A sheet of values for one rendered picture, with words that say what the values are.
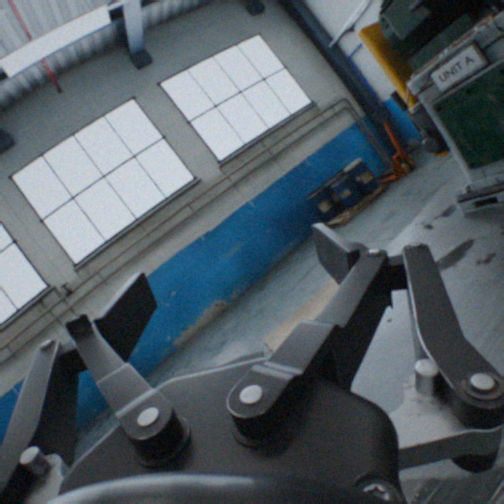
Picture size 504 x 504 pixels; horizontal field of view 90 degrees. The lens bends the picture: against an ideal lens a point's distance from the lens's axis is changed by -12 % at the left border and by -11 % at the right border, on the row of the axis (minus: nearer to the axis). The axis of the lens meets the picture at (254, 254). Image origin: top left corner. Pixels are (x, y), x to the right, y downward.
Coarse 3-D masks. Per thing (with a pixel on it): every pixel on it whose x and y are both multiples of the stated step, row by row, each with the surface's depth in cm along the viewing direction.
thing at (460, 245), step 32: (448, 192) 87; (416, 224) 84; (448, 224) 70; (480, 224) 60; (448, 256) 59; (480, 256) 51; (448, 288) 50; (480, 288) 44; (384, 320) 56; (480, 320) 39; (384, 352) 48; (480, 352) 35; (352, 384) 47; (384, 384) 42; (416, 480) 27; (448, 480) 25; (480, 480) 22
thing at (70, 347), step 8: (96, 328) 15; (64, 344) 14; (72, 344) 14; (64, 352) 13; (72, 352) 13; (64, 360) 13; (72, 360) 13; (80, 360) 14; (64, 368) 13; (72, 368) 14; (80, 368) 14
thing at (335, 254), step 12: (312, 228) 20; (324, 228) 19; (324, 240) 18; (336, 240) 16; (324, 252) 19; (336, 252) 16; (348, 252) 14; (324, 264) 20; (336, 264) 16; (348, 264) 14; (336, 276) 17
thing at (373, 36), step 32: (384, 0) 57; (416, 0) 46; (448, 0) 46; (480, 0) 43; (384, 32) 60; (416, 32) 55; (448, 32) 50; (384, 64) 66; (416, 64) 60; (416, 96) 68
